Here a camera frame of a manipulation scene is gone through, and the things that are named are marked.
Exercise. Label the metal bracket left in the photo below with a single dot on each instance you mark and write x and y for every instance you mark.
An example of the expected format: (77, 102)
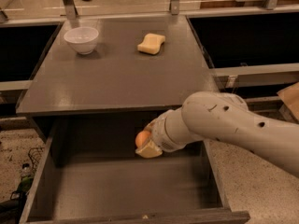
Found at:
(70, 9)

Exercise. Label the yellow sponge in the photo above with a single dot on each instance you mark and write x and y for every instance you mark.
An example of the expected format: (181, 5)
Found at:
(151, 44)

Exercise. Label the metal clamp under rail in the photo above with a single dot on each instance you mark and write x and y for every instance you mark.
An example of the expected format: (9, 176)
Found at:
(231, 81)

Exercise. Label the white ceramic bowl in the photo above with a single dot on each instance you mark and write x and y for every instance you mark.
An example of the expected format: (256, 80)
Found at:
(82, 40)

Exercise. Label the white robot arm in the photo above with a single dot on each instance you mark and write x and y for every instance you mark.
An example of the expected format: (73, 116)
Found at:
(226, 118)

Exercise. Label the orange fruit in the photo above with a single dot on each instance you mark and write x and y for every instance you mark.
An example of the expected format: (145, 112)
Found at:
(141, 138)

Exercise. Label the open grey top drawer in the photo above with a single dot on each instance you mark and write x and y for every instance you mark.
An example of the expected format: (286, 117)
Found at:
(89, 174)

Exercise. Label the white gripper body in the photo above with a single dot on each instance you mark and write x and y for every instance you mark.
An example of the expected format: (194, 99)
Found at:
(161, 132)

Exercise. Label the grey cabinet counter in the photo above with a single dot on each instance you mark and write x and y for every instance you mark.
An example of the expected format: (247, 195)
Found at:
(116, 76)

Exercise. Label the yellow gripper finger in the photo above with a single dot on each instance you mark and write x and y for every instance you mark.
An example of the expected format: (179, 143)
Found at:
(149, 126)
(149, 150)

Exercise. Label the green bottle on floor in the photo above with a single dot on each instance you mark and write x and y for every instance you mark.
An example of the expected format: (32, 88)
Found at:
(25, 184)

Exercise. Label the black wire basket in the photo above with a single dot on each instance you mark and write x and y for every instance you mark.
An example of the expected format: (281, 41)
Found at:
(35, 155)

